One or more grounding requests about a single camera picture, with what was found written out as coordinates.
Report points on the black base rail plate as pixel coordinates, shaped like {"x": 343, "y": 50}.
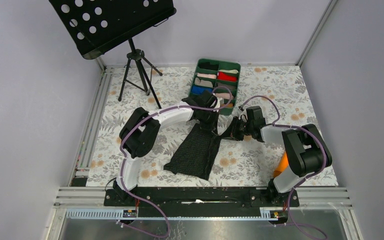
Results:
{"x": 235, "y": 202}

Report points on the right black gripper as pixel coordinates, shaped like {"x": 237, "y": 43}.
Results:
{"x": 231, "y": 132}

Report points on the grey rolled cloth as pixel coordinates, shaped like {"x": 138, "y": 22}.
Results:
{"x": 230, "y": 87}

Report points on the orange rolled cloth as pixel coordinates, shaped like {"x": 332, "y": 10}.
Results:
{"x": 230, "y": 105}

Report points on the orange carrot toy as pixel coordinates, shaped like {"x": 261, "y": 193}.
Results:
{"x": 283, "y": 164}

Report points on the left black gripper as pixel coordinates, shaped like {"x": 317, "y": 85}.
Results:
{"x": 213, "y": 125}

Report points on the green divided organizer tray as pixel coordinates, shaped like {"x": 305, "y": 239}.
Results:
{"x": 222, "y": 65}

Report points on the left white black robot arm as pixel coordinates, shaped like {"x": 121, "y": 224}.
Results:
{"x": 139, "y": 136}

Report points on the aluminium frame rails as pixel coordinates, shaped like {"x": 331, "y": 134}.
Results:
{"x": 318, "y": 197}

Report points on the floral patterned table mat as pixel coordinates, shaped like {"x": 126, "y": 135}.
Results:
{"x": 279, "y": 90}

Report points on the light pink rolled cloth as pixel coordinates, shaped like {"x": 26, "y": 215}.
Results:
{"x": 224, "y": 95}

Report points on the black striped underwear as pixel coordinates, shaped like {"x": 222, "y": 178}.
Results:
{"x": 196, "y": 154}

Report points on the black rolled cloth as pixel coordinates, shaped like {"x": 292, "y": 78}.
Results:
{"x": 209, "y": 65}

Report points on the beige rolled cloth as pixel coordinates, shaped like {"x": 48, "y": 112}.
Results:
{"x": 203, "y": 83}

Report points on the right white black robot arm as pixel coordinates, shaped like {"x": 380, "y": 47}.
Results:
{"x": 304, "y": 147}

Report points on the red rolled cloth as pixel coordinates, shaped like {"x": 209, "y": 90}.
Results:
{"x": 226, "y": 77}

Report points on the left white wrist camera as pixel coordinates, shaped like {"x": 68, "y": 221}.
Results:
{"x": 218, "y": 102}

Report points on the white rolled cloth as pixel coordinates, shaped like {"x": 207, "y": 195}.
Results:
{"x": 229, "y": 71}

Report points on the black perforated music stand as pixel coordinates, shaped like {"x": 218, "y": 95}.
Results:
{"x": 98, "y": 26}

